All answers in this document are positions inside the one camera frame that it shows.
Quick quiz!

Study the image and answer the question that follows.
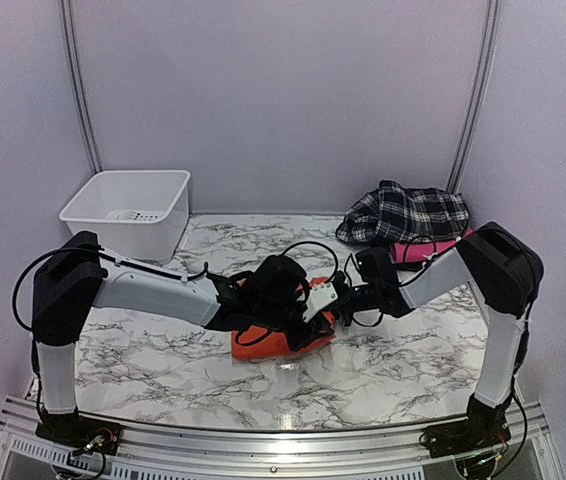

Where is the orange garment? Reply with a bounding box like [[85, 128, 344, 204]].
[[231, 274, 337, 362]]

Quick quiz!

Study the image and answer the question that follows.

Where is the black white plaid skirt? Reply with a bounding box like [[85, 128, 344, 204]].
[[335, 180, 470, 244]]

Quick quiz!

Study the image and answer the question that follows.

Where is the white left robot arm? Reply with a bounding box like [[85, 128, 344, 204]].
[[22, 231, 338, 445]]

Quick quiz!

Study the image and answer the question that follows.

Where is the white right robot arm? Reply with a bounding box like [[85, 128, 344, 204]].
[[327, 222, 544, 448]]

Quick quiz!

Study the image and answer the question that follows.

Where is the white plastic laundry bin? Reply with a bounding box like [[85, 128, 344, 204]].
[[59, 170, 191, 264]]

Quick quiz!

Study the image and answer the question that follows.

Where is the pink folded garment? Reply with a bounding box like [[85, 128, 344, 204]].
[[388, 228, 472, 264]]

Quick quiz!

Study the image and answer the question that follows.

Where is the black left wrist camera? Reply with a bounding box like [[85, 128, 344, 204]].
[[252, 254, 310, 304]]

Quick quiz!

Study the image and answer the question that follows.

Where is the right aluminium corner post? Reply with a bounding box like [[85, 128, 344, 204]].
[[446, 0, 502, 192]]

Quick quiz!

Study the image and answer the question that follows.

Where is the aluminium corner post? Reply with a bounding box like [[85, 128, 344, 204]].
[[446, 0, 502, 192], [58, 0, 103, 175]]

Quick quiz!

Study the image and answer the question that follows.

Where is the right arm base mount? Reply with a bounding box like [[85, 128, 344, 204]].
[[419, 420, 511, 458]]

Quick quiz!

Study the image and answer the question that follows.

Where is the aluminium front frame rail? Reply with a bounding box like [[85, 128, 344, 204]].
[[0, 394, 564, 480]]

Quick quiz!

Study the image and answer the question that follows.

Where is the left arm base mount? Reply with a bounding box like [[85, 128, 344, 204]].
[[35, 414, 122, 455]]

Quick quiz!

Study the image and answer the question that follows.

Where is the left aluminium corner post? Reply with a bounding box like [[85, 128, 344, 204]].
[[58, 0, 103, 175]]

